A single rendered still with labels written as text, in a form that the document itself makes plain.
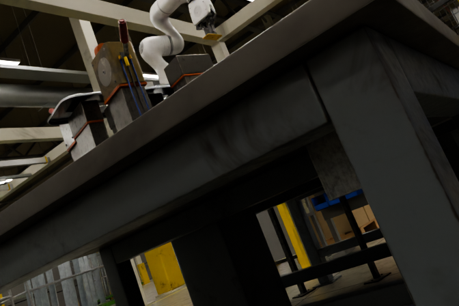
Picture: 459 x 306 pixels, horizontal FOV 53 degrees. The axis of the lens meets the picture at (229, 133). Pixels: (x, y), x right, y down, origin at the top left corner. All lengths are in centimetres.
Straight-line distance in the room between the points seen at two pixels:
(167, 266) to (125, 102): 850
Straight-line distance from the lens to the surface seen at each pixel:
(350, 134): 52
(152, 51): 227
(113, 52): 120
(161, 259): 953
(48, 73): 1073
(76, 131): 137
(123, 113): 117
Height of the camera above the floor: 50
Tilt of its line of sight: 12 degrees up
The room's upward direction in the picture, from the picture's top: 22 degrees counter-clockwise
